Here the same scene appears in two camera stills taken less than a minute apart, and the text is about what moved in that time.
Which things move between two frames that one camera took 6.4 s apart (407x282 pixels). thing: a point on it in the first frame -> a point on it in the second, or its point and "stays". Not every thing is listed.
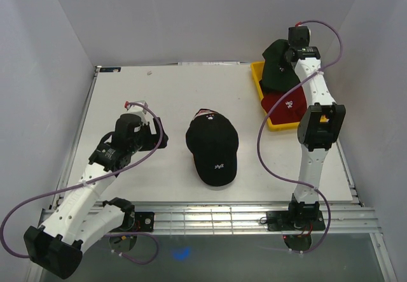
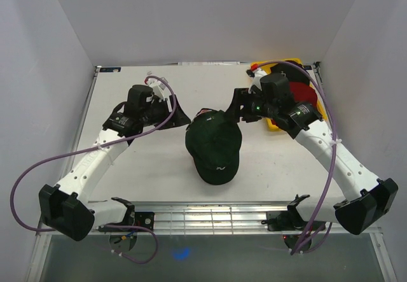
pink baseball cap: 203,111 stays
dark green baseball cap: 278,74 -> 214,141
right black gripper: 289,47 -> 241,97
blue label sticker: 112,69 stays
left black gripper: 152,138 -> 178,119
